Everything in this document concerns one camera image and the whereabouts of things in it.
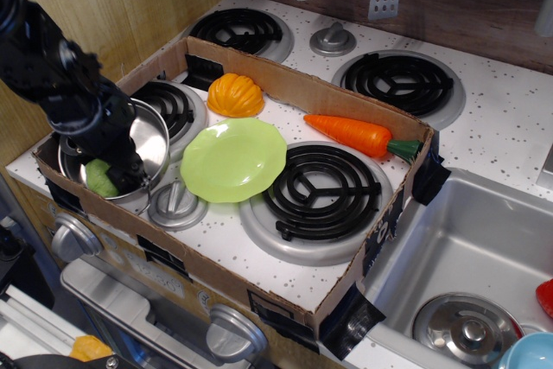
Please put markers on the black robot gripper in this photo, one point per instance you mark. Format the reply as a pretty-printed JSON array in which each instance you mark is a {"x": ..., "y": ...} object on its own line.
[{"x": 100, "y": 126}]

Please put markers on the green toy broccoli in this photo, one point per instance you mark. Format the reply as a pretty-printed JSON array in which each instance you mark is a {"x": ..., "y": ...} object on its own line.
[{"x": 98, "y": 180}]

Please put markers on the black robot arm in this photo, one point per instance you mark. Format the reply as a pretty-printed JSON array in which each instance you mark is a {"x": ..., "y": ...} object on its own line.
[{"x": 40, "y": 65}]

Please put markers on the silver metal pot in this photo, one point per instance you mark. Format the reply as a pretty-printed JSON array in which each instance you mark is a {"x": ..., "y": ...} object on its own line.
[{"x": 150, "y": 135}]

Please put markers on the silver front stovetop knob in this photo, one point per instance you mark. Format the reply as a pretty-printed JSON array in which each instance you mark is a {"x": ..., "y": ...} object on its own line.
[{"x": 174, "y": 208}]

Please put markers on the silver stovetop knob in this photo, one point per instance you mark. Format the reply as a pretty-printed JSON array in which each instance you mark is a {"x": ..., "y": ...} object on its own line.
[
  {"x": 333, "y": 41},
  {"x": 174, "y": 208}
]

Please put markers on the front left black burner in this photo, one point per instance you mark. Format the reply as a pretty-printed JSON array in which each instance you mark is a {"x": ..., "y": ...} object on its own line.
[{"x": 182, "y": 110}]

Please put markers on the black burner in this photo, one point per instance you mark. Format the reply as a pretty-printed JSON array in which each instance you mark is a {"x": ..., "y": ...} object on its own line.
[
  {"x": 413, "y": 82},
  {"x": 249, "y": 31},
  {"x": 182, "y": 110},
  {"x": 319, "y": 209}
]

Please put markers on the left silver oven knob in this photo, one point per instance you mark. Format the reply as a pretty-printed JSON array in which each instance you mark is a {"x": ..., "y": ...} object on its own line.
[{"x": 73, "y": 239}]

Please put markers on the silver oven knob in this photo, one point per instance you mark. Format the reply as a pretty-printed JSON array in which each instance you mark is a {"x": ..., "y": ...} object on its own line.
[
  {"x": 231, "y": 337},
  {"x": 73, "y": 239}
]

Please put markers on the green plastic plate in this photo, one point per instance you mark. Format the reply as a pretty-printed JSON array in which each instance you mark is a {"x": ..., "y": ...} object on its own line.
[{"x": 233, "y": 160}]

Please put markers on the orange toy pumpkin half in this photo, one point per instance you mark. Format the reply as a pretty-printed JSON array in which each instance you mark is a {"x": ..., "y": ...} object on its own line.
[{"x": 235, "y": 96}]

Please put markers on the brown cardboard fence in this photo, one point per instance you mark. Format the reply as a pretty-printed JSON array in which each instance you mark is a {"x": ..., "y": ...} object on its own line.
[{"x": 290, "y": 301}]

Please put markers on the orange yellow object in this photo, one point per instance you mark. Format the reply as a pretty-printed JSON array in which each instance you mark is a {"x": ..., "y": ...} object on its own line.
[{"x": 88, "y": 347}]

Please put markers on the back left black burner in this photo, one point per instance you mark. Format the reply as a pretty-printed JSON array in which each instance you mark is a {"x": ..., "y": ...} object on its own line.
[{"x": 249, "y": 31}]

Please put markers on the right silver oven knob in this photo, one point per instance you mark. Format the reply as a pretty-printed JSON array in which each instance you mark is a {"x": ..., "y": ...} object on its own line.
[{"x": 231, "y": 337}]

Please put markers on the front right black burner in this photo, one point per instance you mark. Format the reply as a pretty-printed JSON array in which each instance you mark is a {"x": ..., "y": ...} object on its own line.
[{"x": 319, "y": 209}]

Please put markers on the orange toy carrot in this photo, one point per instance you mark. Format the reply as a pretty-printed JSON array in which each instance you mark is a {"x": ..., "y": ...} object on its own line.
[{"x": 372, "y": 140}]

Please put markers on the silver back stovetop knob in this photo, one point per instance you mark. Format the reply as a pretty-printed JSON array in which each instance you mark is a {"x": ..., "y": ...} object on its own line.
[{"x": 333, "y": 41}]

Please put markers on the back right black burner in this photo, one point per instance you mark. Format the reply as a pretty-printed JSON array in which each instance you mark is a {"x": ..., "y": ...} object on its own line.
[{"x": 413, "y": 82}]

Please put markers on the grey toy sink basin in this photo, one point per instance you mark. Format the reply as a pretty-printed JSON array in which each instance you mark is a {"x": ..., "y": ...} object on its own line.
[{"x": 477, "y": 237}]

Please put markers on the silver pot lid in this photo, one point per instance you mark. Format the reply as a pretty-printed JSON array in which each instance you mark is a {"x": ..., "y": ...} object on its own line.
[{"x": 467, "y": 328}]

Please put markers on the red toy item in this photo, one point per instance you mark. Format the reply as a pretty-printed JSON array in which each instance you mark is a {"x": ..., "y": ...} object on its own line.
[{"x": 544, "y": 295}]

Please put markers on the light blue bowl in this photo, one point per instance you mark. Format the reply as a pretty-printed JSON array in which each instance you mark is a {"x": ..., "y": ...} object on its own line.
[{"x": 533, "y": 351}]

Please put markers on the silver oven door handle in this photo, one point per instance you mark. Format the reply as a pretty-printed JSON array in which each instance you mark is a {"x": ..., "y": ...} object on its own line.
[{"x": 156, "y": 332}]

